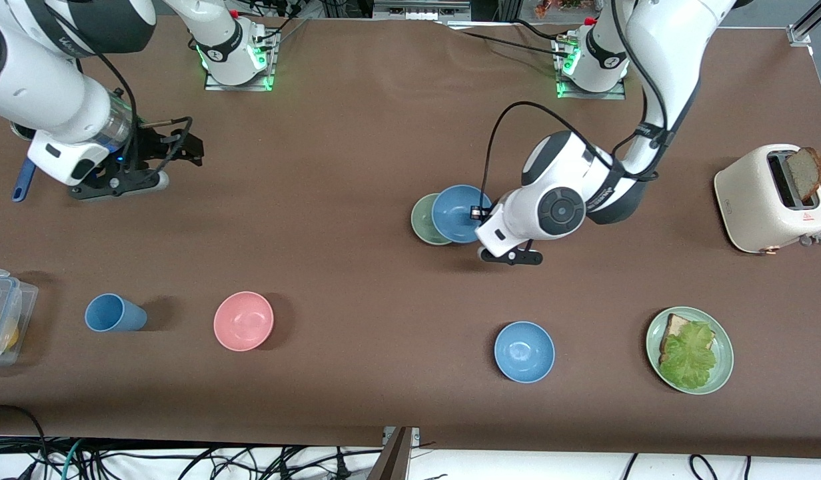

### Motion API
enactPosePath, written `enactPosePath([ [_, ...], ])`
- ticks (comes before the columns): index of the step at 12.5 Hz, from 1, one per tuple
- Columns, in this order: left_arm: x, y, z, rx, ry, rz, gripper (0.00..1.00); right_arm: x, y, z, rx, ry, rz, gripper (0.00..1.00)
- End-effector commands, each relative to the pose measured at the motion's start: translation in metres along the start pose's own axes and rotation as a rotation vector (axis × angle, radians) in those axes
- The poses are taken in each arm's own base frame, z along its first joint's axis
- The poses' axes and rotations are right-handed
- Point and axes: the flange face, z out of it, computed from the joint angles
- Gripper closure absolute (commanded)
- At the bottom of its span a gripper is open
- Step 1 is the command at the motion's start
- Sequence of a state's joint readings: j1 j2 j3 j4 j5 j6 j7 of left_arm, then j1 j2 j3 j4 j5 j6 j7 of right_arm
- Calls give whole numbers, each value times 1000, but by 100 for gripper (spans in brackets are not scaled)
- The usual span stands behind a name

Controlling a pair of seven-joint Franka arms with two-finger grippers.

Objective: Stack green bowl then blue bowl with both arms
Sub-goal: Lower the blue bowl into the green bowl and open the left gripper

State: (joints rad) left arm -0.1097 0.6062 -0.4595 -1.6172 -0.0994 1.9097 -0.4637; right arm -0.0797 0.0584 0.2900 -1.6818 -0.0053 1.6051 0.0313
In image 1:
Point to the blue cup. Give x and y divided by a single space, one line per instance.
110 313

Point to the wooden table support beam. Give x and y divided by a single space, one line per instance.
392 460

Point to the blue bowl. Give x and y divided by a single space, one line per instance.
457 213
524 351

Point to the green plate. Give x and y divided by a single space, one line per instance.
724 360

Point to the metal table bracket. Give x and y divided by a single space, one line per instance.
416 434

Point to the pink bowl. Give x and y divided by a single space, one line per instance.
244 320

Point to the bread slice with white crumb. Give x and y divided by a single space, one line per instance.
676 325

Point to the clear container with blue lid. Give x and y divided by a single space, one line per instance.
10 293

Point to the aluminium corner post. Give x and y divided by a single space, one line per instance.
800 33

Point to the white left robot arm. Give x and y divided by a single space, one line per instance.
557 210

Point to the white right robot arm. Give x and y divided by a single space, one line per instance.
37 86

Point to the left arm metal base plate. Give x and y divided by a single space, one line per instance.
590 95

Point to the green lettuce leaf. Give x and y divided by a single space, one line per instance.
687 356

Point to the green bowl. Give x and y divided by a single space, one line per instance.
420 220

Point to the cream white toaster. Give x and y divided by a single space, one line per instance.
750 200

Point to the brown toasted bread slice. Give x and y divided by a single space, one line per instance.
805 172

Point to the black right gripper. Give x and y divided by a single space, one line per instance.
152 144

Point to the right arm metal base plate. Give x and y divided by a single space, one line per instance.
240 87

